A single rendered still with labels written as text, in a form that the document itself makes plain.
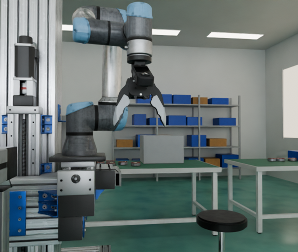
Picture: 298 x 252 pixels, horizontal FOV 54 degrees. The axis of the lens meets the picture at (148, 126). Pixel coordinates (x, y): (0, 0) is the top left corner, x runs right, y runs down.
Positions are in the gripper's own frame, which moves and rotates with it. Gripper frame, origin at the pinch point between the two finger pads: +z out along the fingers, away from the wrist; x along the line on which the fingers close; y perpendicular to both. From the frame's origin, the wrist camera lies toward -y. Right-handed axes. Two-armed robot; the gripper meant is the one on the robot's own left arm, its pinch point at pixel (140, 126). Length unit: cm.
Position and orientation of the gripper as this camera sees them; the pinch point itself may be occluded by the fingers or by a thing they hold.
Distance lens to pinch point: 82.4
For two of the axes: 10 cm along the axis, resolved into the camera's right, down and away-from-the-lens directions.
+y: -1.6, 0.2, 9.9
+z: 0.0, 10.0, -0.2
